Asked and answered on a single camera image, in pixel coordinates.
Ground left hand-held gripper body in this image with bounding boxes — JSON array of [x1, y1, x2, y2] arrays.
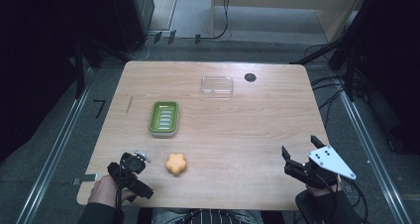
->
[[106, 150, 155, 204]]

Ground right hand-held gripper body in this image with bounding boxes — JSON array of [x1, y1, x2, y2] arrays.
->
[[283, 145, 358, 190]]

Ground orange flower-shaped soap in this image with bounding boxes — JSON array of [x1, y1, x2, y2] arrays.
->
[[164, 152, 188, 176]]

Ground green soap dish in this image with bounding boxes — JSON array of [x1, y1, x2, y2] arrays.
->
[[148, 100, 180, 139]]

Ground person's right hand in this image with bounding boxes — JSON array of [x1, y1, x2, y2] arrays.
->
[[305, 174, 343, 197]]

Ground person's left hand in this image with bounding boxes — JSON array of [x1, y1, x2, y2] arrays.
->
[[87, 174, 137, 209]]

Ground grey tag at table edge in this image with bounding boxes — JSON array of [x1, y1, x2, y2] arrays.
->
[[71, 172, 99, 186]]

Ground black metal stand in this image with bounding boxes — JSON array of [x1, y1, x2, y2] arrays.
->
[[72, 35, 87, 100], [290, 25, 360, 103]]

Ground person's striped clothing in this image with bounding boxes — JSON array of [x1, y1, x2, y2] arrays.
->
[[151, 207, 265, 224]]

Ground clear plastic lid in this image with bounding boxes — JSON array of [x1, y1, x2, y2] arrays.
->
[[200, 75, 235, 99]]

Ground black cabinet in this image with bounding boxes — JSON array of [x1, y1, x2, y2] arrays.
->
[[107, 0, 157, 54]]

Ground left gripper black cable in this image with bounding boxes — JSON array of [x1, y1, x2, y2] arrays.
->
[[113, 158, 127, 224]]

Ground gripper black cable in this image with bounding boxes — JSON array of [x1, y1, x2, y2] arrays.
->
[[341, 178, 370, 224], [113, 158, 127, 224]]

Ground metal floor rail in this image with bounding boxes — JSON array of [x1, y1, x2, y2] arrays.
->
[[15, 66, 95, 224], [339, 90, 414, 224]]

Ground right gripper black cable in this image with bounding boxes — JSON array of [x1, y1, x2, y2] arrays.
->
[[341, 178, 370, 224]]

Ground black floor cables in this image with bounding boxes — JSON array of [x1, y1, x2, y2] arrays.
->
[[302, 42, 365, 129]]

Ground hanging black cable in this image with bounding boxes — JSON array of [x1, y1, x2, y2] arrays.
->
[[199, 0, 233, 42]]

